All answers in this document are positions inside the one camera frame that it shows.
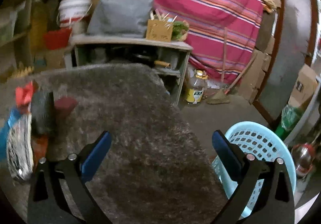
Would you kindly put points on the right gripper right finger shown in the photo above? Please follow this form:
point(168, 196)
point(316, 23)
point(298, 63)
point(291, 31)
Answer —
point(275, 202)

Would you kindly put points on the silver blue snack wrapper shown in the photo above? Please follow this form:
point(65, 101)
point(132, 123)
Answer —
point(16, 145)

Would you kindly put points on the red plastic basket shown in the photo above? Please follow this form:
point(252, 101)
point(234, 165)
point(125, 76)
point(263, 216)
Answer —
point(57, 39)

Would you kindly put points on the steel kettle red trim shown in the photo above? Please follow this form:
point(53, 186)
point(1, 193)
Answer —
point(303, 156)

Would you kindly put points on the grey wooden side cabinet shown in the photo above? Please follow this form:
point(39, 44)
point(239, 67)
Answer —
point(90, 49)

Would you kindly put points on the cardboard box at right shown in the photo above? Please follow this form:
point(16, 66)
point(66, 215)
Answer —
point(304, 88)

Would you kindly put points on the grey cloth cover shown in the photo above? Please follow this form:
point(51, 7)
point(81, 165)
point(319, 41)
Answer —
point(121, 18)

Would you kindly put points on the wooden rolling pin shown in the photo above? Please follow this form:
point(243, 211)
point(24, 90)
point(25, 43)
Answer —
point(162, 64)

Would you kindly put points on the light blue plastic basket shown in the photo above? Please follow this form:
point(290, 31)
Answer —
point(265, 145)

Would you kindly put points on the tan cutlery holder box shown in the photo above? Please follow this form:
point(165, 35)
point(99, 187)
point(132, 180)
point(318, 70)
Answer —
point(159, 30)

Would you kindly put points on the white plastic bucket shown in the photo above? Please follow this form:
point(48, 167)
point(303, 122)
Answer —
point(71, 11)

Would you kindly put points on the pink striped cloth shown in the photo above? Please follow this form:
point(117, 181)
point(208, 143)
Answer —
point(222, 33)

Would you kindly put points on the green plastic bag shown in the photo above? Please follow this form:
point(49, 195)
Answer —
point(290, 116)

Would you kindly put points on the grey shaggy table mat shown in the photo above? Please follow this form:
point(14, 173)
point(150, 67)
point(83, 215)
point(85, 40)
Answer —
point(155, 171)

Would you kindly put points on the wooden shelf unit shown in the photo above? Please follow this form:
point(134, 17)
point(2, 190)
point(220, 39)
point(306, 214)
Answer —
point(15, 36)

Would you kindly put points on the red paper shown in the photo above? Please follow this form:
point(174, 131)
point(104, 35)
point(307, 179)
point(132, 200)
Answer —
point(23, 96)

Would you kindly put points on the clear oil bottle yellow label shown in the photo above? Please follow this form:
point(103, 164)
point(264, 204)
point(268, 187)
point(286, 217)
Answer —
point(196, 87)

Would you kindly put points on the straw broom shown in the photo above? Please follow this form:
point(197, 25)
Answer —
point(221, 97)

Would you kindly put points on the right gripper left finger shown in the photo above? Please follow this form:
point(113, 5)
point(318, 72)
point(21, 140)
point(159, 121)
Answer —
point(47, 203)

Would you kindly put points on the green vegetables bundle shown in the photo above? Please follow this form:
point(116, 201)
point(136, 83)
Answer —
point(180, 31)

